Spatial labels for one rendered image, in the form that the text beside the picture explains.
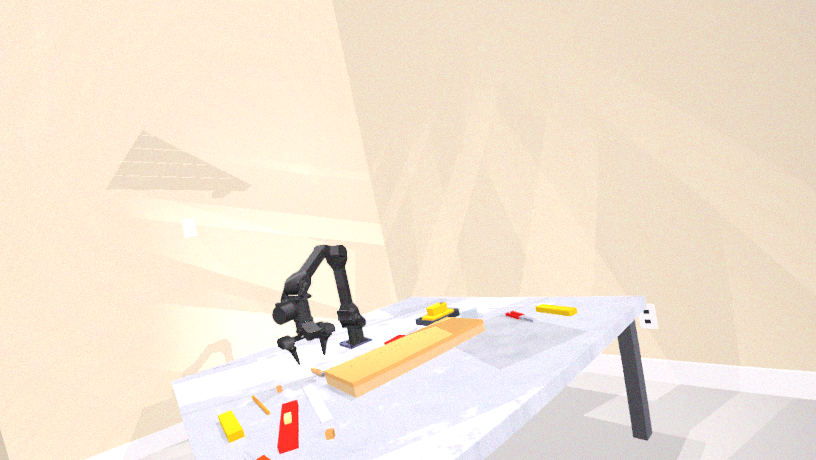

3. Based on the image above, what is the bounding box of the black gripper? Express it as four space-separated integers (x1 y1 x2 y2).
277 314 335 365

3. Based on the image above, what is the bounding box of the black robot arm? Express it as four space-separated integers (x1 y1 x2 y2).
272 244 368 345

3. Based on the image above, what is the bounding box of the thin yellow rod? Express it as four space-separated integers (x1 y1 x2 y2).
252 395 271 415

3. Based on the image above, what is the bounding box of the cream floor panel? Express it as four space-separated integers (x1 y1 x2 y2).
324 317 485 398

